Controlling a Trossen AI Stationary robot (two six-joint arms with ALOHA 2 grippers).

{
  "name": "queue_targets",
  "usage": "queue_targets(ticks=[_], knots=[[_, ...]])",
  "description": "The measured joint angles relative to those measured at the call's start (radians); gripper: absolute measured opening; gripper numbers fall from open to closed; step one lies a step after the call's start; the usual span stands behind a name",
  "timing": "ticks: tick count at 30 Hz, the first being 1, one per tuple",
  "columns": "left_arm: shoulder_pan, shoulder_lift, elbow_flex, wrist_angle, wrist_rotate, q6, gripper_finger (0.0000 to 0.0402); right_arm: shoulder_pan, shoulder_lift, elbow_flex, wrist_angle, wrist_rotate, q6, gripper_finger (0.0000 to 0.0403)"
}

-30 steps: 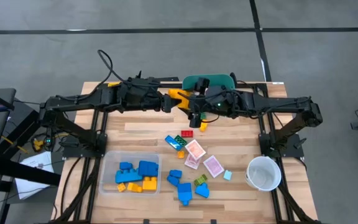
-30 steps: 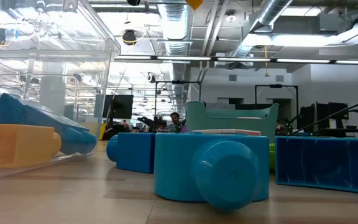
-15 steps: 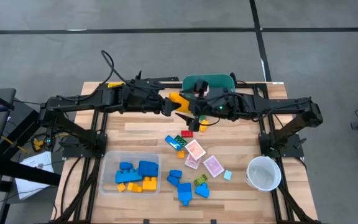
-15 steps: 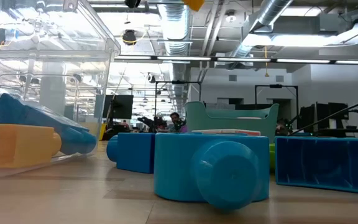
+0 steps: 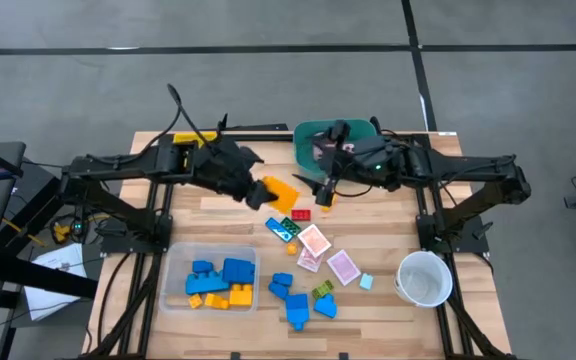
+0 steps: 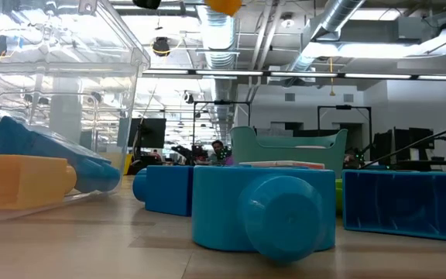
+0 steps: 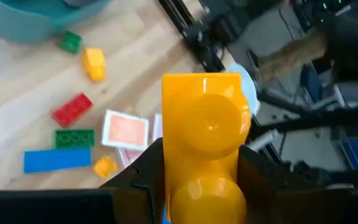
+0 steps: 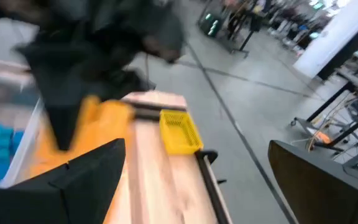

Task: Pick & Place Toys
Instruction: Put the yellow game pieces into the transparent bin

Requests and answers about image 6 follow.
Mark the small yellow toy block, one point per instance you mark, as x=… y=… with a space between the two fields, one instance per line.
x=223 y=5

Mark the long blue toy block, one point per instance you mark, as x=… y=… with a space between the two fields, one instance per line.
x=33 y=143

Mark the large yellow toy block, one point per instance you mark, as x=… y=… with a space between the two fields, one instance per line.
x=14 y=182

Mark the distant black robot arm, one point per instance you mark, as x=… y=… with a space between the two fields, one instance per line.
x=186 y=152

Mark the ceiling light strip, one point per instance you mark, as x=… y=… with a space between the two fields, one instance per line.
x=227 y=73

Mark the clear plastic container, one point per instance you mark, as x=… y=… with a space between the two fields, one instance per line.
x=52 y=77

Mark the black computer monitor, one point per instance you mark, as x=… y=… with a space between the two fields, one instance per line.
x=151 y=131

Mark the white ceiling sensor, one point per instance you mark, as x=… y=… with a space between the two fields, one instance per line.
x=287 y=21

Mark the person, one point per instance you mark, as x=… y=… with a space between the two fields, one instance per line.
x=218 y=147

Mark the yellow plastic basket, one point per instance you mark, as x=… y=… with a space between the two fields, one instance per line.
x=129 y=164

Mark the purple object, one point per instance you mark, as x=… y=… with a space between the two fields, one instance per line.
x=229 y=160

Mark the small blue toy block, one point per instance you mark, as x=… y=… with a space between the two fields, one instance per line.
x=169 y=190

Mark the teal plastic bin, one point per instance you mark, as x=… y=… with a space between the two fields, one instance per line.
x=285 y=153

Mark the blue single-stud toy block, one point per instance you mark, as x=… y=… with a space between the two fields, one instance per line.
x=223 y=209

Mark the bright ceiling light panel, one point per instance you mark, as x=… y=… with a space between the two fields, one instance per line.
x=362 y=50

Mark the lime green toy block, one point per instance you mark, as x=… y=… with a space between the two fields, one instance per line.
x=339 y=195

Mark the distant robot station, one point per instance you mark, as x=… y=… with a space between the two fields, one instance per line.
x=420 y=141

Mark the blue two-stud toy block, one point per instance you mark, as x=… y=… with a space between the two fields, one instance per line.
x=401 y=205

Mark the black overhead camera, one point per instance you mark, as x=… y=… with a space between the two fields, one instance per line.
x=161 y=45

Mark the silver ventilation duct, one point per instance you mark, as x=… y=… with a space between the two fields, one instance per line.
x=219 y=35
x=339 y=13

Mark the black frame stand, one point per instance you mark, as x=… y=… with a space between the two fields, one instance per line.
x=221 y=102
x=344 y=107

